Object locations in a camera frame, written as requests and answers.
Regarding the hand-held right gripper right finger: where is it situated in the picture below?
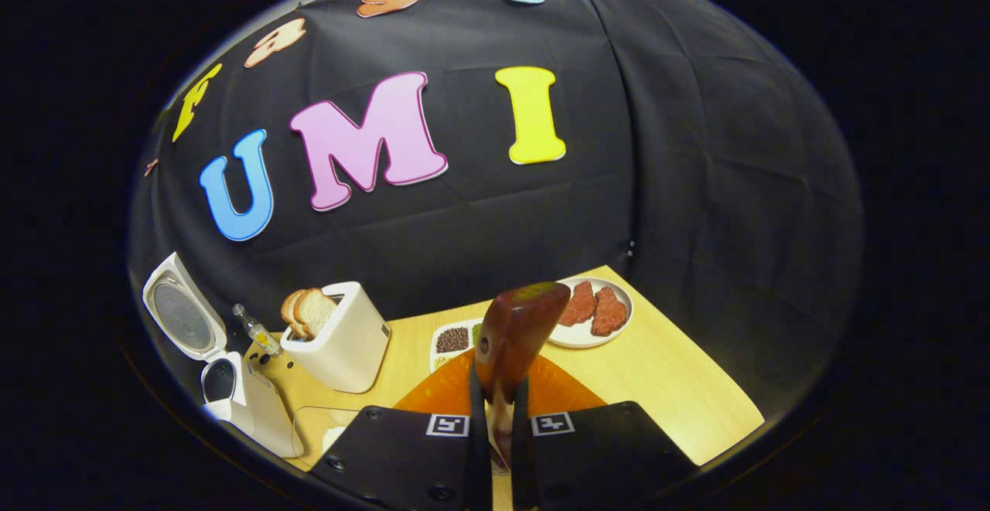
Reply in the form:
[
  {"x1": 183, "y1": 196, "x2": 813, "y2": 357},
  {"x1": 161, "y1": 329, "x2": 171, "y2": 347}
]
[{"x1": 510, "y1": 353, "x2": 701, "y2": 511}]

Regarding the white rice cooker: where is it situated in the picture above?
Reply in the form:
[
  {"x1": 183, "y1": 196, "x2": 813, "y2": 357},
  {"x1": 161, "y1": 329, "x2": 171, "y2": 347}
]
[{"x1": 142, "y1": 252, "x2": 304, "y2": 459}]

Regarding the small clear glass bottle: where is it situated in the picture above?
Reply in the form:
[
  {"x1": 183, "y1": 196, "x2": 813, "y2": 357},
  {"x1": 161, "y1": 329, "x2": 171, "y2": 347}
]
[{"x1": 232, "y1": 304, "x2": 281, "y2": 357}]

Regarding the round white plate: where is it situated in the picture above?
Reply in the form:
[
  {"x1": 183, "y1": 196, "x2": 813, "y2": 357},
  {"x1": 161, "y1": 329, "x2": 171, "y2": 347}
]
[{"x1": 545, "y1": 278, "x2": 633, "y2": 349}]

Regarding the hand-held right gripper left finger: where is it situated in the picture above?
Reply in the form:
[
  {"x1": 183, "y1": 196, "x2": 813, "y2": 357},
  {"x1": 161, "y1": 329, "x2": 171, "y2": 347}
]
[{"x1": 308, "y1": 349, "x2": 493, "y2": 511}]

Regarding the red meat piece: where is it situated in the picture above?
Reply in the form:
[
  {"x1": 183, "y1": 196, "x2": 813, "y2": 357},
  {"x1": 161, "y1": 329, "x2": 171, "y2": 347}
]
[
  {"x1": 592, "y1": 287, "x2": 629, "y2": 337},
  {"x1": 558, "y1": 281, "x2": 596, "y2": 327}
]

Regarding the clear glass tray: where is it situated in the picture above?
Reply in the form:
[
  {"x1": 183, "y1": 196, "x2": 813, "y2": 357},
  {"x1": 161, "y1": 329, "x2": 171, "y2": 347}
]
[{"x1": 292, "y1": 405, "x2": 360, "y2": 469}]

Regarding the white toaster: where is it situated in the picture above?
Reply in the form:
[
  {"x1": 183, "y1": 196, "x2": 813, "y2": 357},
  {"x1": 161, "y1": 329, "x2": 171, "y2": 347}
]
[{"x1": 280, "y1": 281, "x2": 391, "y2": 394}]

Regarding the white divided bean dish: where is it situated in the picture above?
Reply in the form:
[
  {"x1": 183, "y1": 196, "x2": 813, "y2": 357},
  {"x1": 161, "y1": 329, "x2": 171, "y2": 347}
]
[{"x1": 429, "y1": 318, "x2": 484, "y2": 373}]

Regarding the bread slice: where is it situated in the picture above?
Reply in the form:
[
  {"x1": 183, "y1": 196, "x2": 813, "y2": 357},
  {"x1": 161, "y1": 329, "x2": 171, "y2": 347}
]
[
  {"x1": 280, "y1": 289, "x2": 310, "y2": 328},
  {"x1": 292, "y1": 288, "x2": 338, "y2": 340}
]

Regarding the brown wooden spoon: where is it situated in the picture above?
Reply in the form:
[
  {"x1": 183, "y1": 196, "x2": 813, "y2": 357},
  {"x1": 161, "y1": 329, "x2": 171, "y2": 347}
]
[{"x1": 474, "y1": 281, "x2": 572, "y2": 473}]

